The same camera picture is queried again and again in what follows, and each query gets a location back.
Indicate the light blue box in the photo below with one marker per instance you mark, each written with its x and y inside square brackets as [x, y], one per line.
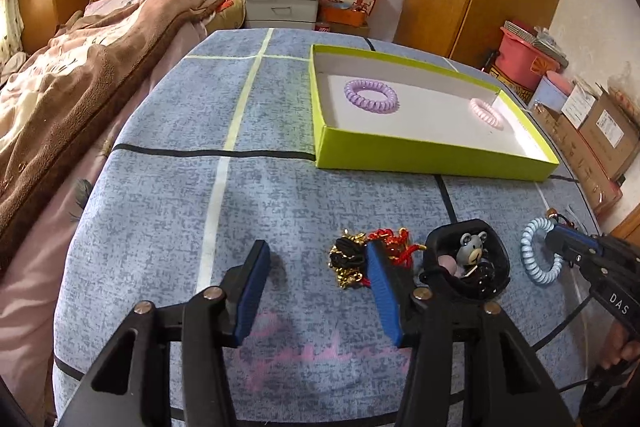
[550, 94]

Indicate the blue patterned tablecloth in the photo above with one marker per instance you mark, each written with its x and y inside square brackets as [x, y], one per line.
[175, 207]

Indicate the pink plastic bucket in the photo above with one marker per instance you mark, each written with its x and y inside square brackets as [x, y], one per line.
[520, 57]

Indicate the cola bottle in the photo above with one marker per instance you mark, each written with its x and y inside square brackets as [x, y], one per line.
[322, 26]

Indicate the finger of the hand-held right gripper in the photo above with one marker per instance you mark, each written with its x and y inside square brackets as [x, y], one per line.
[570, 254]
[575, 238]

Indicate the person's right hand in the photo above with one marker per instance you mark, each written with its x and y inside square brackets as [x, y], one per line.
[622, 349]

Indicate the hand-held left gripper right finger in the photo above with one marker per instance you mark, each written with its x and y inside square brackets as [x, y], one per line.
[382, 292]

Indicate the lime green cardboard box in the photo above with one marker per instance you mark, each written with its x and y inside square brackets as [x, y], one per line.
[425, 122]

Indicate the yellow mattress cover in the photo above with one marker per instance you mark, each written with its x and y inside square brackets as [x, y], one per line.
[232, 14]

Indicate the patterned paper bag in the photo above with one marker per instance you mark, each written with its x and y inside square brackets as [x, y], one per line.
[540, 38]

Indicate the small brown cardboard box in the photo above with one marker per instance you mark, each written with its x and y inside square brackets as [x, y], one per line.
[350, 30]

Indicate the brown fleece blanket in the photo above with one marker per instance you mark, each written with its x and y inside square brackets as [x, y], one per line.
[75, 82]

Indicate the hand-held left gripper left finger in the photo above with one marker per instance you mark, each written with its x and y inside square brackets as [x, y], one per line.
[252, 292]

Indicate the orange box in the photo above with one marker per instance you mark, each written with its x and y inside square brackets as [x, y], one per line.
[345, 16]

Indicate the yellow patterned box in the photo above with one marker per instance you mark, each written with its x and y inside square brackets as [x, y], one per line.
[505, 77]

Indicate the white labelled box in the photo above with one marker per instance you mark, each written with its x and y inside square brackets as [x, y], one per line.
[577, 104]

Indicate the pink bed sheet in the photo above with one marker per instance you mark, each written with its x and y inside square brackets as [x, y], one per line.
[35, 307]

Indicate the patterned curtain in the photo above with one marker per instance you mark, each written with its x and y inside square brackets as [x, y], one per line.
[10, 22]

